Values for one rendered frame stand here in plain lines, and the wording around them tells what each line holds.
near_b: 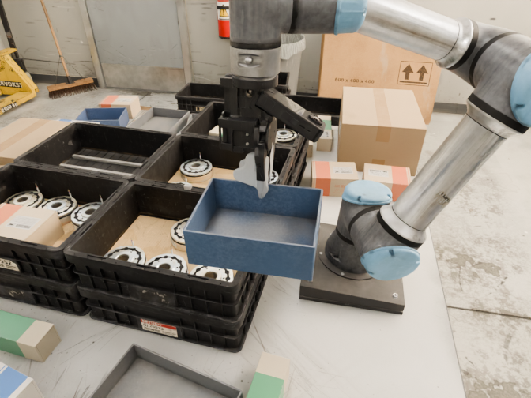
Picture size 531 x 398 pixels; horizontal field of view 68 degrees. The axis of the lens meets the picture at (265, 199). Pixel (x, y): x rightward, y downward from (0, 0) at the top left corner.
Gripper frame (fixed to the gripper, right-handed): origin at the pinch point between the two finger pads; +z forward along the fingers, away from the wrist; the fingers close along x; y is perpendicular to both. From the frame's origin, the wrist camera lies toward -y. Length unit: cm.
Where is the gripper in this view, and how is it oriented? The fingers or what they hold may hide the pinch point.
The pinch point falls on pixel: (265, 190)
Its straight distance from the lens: 70.7
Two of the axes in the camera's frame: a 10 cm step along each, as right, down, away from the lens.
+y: -9.7, -1.3, 1.8
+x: -2.2, 4.9, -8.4
